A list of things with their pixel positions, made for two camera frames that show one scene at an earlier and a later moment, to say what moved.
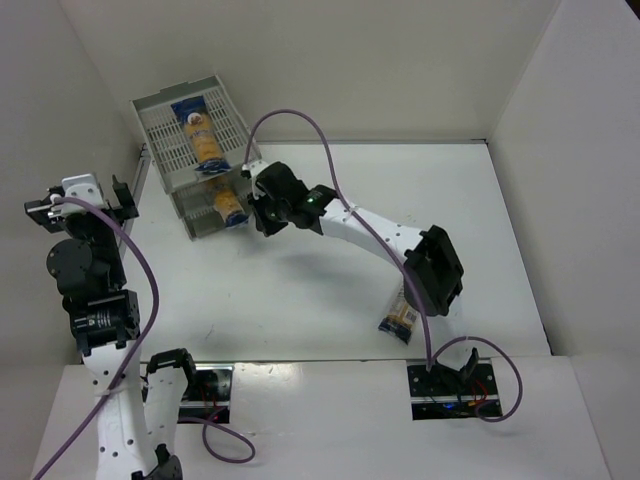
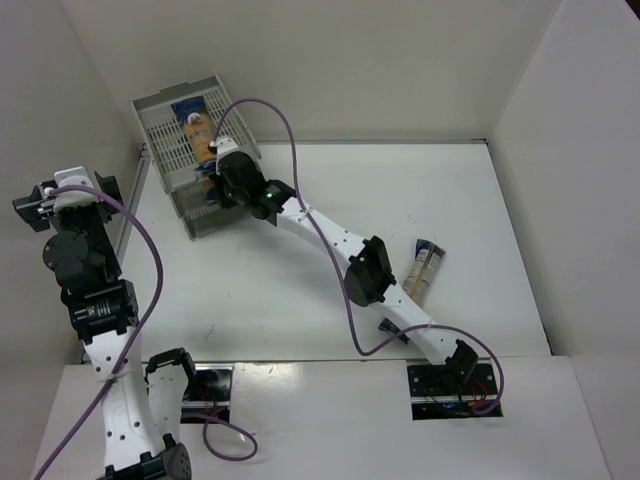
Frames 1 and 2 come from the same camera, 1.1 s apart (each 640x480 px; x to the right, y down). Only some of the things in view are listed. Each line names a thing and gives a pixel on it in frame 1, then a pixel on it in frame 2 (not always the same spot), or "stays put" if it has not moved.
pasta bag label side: (199, 122) stays put
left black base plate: (208, 393) stays put
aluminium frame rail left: (138, 188) stays put
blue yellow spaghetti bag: (228, 205) -> (211, 192)
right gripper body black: (267, 201) -> (220, 187)
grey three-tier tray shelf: (200, 151) stays put
